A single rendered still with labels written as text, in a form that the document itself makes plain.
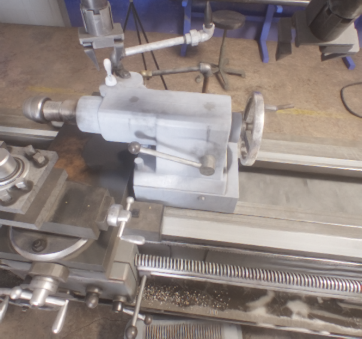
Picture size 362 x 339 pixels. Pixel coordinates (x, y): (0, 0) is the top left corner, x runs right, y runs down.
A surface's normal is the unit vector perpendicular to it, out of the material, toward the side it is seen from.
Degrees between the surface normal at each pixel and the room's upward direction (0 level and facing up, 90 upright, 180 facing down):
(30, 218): 0
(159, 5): 90
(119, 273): 0
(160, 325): 0
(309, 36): 30
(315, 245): 36
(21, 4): 90
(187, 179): 62
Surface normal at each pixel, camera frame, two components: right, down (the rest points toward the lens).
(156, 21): -0.11, 0.76
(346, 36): 0.03, -0.18
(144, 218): 0.02, -0.65
